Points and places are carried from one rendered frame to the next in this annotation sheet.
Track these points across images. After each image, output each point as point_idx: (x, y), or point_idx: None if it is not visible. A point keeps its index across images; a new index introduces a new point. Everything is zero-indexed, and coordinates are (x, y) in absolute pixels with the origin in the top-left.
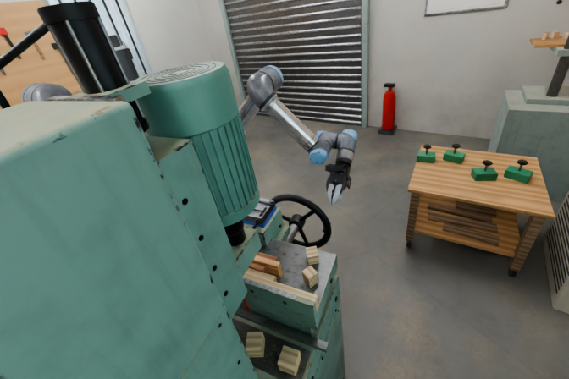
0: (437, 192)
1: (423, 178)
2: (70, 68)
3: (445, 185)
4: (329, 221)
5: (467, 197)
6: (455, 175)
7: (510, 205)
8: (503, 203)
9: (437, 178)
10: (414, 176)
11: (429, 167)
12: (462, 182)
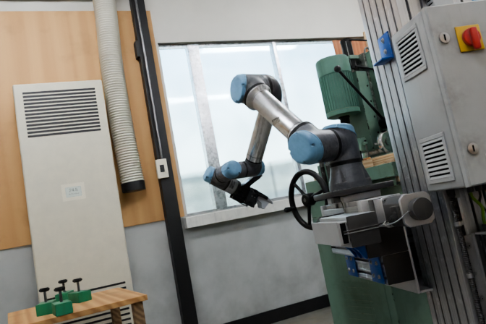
0: (135, 293)
1: (115, 300)
2: (353, 50)
3: (116, 296)
4: (283, 209)
5: (127, 291)
6: (88, 302)
7: (121, 289)
8: (120, 290)
9: (105, 301)
10: (115, 301)
11: (81, 308)
12: (100, 299)
